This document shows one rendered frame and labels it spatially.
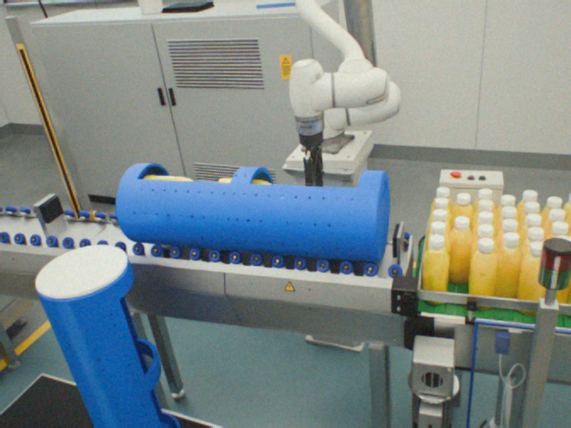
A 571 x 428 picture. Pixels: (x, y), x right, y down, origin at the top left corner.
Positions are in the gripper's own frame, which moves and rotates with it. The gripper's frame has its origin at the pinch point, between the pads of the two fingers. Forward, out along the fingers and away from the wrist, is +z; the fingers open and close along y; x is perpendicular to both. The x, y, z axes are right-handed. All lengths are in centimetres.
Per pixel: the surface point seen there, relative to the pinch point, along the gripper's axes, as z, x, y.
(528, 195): 4, 64, -9
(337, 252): 11.2, 10.8, 18.7
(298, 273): 21.9, -3.1, 16.8
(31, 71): -35, -121, -24
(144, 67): -1, -162, -165
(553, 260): -9, 65, 45
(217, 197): -4.3, -27.4, 16.2
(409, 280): 14.6, 32.8, 24.8
